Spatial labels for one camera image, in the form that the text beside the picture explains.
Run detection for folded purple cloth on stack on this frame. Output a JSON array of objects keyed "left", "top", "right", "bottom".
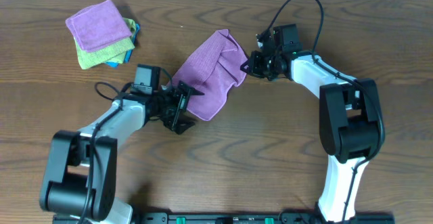
[{"left": 66, "top": 0, "right": 132, "bottom": 52}]

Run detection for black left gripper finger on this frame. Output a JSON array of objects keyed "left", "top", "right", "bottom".
[
  {"left": 177, "top": 81, "right": 204, "bottom": 97},
  {"left": 164, "top": 120, "right": 195, "bottom": 135}
]

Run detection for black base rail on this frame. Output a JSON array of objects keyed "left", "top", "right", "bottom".
[{"left": 52, "top": 212, "right": 396, "bottom": 224}]

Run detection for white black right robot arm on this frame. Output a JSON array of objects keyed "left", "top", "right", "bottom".
[{"left": 240, "top": 24, "right": 384, "bottom": 223}]

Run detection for folded green cloth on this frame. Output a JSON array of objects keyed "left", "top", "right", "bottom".
[{"left": 75, "top": 18, "right": 136, "bottom": 70}]

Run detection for purple microfiber cloth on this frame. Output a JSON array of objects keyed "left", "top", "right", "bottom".
[{"left": 173, "top": 29, "right": 247, "bottom": 121}]

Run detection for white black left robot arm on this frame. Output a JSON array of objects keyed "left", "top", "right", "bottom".
[{"left": 39, "top": 81, "right": 202, "bottom": 223}]

